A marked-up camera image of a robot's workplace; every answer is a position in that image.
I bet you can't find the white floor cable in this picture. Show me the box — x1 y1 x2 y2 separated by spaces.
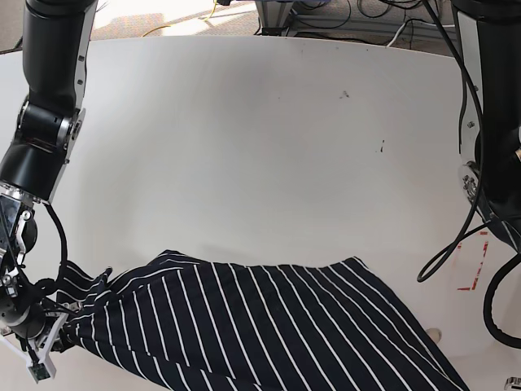
385 20 457 48

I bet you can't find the grey aluminium frame stand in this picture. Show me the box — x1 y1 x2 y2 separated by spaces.
254 0 455 48

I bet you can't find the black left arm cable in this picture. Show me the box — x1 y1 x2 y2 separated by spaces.
417 0 521 349

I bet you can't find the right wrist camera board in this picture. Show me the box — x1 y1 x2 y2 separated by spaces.
27 363 56 384

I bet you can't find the navy white striped t-shirt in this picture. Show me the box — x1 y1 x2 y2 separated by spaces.
56 250 466 390

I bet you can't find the right table cable grommet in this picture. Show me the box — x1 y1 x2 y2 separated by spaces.
425 327 442 344

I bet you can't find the red tape rectangle marking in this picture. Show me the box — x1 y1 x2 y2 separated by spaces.
451 229 489 292

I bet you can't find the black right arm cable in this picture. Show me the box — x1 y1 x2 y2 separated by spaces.
32 203 70 294

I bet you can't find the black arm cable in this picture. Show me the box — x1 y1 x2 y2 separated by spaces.
32 203 70 294
417 0 521 349

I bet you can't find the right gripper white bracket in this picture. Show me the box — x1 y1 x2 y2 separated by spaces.
1 299 80 370

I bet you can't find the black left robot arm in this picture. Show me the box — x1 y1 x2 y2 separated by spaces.
452 1 520 251

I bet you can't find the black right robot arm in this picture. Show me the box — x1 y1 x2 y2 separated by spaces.
1 1 98 381

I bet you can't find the yellow floor cable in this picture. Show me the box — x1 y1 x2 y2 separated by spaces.
140 0 219 38

